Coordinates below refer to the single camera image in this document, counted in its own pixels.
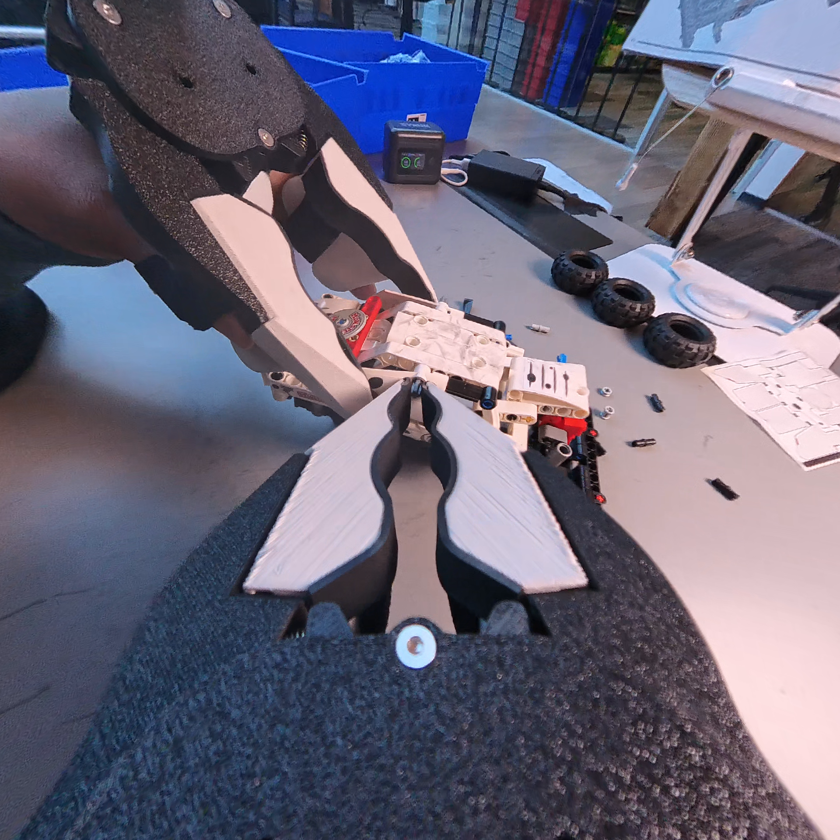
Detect black digital timer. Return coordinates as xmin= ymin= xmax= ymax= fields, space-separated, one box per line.
xmin=385 ymin=121 xmax=447 ymax=185

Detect lego sticker sheet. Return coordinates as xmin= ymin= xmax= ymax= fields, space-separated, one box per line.
xmin=703 ymin=348 xmax=840 ymax=469

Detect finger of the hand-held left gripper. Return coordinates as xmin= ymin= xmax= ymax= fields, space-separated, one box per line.
xmin=280 ymin=136 xmax=439 ymax=305
xmin=192 ymin=175 xmax=376 ymax=421

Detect stacked red and blue crates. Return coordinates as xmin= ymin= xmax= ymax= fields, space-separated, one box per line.
xmin=515 ymin=0 xmax=631 ymax=109

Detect small white paper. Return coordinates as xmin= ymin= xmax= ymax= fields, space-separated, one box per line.
xmin=525 ymin=158 xmax=594 ymax=200

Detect black knobby lego tire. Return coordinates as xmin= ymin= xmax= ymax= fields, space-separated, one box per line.
xmin=552 ymin=250 xmax=609 ymax=295
xmin=591 ymin=276 xmax=656 ymax=328
xmin=644 ymin=311 xmax=718 ymax=368

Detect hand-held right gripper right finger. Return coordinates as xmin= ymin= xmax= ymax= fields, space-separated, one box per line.
xmin=420 ymin=384 xmax=589 ymax=601

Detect person's left hand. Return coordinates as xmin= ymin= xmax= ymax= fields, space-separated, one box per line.
xmin=0 ymin=92 xmax=165 ymax=263

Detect white paper sheet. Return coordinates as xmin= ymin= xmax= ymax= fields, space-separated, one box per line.
xmin=607 ymin=243 xmax=840 ymax=371

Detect white book stand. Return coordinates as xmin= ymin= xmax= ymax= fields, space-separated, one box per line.
xmin=607 ymin=66 xmax=840 ymax=336

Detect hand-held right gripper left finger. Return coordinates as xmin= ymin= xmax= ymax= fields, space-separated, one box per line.
xmin=245 ymin=384 xmax=418 ymax=618

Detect white lego vehicle model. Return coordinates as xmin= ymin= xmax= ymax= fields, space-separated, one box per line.
xmin=263 ymin=289 xmax=611 ymax=506

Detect lego instruction booklet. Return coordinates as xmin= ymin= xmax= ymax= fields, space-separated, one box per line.
xmin=624 ymin=0 xmax=840 ymax=82

